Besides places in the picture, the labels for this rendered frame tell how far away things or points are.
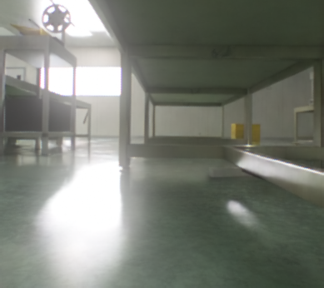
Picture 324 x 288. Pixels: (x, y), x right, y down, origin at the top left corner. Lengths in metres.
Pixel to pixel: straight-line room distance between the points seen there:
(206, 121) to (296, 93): 2.83
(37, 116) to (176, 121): 5.48
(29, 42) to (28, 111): 0.62
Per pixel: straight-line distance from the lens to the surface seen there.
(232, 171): 1.35
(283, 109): 8.29
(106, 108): 7.78
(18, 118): 2.62
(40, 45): 2.59
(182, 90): 2.88
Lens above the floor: 0.23
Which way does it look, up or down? 1 degrees up
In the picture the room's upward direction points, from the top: 1 degrees clockwise
